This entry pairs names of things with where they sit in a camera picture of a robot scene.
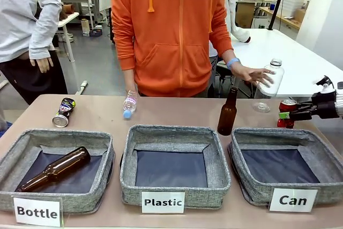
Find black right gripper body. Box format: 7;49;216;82
310;90;338;120

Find red soda can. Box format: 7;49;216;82
277;99;299;129

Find large clear plastic bottle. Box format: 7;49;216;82
256;58;285;98

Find person's right forearm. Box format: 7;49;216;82
123;68;139;94

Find person's left forearm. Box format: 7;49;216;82
208;38;236;69

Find grey fabric basket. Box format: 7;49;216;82
227;128;343;206
0;129;116;214
119;124;232;210

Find white Can label sign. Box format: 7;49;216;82
269;187;318;213

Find crushed dark drink can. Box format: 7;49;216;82
51;97;76;128

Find person's left hand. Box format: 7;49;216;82
230;64;275;88

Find bystander's left hand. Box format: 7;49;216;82
29;56;54;74

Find clear plastic lid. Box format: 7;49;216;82
251;101;272;113

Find large white table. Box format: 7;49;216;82
229;27;343;99

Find brown glass bottle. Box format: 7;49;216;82
15;146;92;193
217;87;239;136

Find blue wristband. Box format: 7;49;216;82
226;57;240;70

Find stacked white plastic bins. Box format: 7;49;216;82
281;0;308;13

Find cardboard box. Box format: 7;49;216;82
235;1;256;29

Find bystander in white coat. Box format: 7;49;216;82
226;0;252;44

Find person in orange hoodie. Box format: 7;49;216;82
110;0;235;98

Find white Plastic label sign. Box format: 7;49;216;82
141;191;186;214

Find plastic water bottle blue cap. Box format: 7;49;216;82
122;90;139;120

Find small white desk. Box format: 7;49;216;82
55;11;89;93

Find white Bottle label sign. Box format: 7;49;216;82
13;197;62;228

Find bystander in grey shirt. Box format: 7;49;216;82
0;0;69;106

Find white black wrist camera mount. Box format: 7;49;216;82
312;75;336;94

